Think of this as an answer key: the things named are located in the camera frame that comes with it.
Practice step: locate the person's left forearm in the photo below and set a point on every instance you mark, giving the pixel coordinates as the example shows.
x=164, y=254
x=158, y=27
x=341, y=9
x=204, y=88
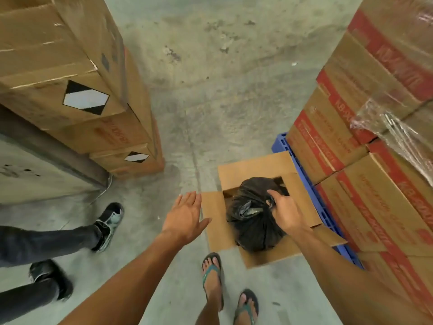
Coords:
x=132, y=284

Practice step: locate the blue plastic pallet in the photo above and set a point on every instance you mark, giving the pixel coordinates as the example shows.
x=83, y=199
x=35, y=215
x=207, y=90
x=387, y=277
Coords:
x=321, y=206

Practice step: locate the person's leg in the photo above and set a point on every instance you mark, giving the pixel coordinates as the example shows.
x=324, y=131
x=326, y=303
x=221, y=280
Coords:
x=212, y=294
x=27, y=299
x=47, y=242

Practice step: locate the person's right hand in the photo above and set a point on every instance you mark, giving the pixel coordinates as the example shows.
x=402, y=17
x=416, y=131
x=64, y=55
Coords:
x=289, y=214

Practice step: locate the cardboard box small diamond label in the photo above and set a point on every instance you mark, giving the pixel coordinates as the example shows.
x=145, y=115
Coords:
x=110, y=160

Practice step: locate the person's right forearm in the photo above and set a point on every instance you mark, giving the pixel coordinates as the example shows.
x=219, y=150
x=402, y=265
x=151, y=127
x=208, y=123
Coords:
x=345, y=284

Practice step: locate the cardboard box faint red print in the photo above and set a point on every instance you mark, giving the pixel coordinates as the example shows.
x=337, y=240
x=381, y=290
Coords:
x=108, y=135

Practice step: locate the dark grey beam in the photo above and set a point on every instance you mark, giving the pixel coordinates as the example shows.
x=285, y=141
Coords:
x=50, y=142

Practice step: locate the person's left thumb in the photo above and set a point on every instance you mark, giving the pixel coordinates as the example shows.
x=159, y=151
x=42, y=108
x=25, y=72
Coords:
x=205, y=224

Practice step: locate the open brown cardboard box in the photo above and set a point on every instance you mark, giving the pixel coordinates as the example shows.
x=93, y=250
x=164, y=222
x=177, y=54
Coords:
x=220, y=219

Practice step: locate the low plain cardboard box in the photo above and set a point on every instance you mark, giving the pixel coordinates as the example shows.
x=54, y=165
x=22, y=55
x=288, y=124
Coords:
x=142, y=171

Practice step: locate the person's right foot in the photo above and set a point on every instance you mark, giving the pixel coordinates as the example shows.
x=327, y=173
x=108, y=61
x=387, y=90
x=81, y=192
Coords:
x=246, y=309

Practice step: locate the stack of red-printed cardboard boxes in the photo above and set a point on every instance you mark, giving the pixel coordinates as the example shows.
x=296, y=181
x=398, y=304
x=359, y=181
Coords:
x=372, y=199

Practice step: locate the person's right thumb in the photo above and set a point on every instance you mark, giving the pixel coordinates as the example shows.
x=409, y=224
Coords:
x=274, y=196

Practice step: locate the black plastic bag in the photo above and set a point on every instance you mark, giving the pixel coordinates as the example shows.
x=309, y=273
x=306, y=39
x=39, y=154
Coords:
x=252, y=223

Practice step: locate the beige panel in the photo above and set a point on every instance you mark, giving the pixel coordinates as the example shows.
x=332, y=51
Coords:
x=33, y=179

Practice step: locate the large cardboard box diamond label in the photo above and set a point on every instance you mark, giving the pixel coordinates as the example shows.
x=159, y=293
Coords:
x=50, y=47

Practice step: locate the clear plastic wrap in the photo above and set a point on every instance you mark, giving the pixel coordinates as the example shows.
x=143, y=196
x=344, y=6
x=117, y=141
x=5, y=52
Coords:
x=402, y=131

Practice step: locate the person's left hand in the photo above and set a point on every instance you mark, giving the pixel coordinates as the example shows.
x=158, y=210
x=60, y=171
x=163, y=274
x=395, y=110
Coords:
x=182, y=219

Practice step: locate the person's left leg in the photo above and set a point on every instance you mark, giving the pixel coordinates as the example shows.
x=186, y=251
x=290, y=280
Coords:
x=212, y=294

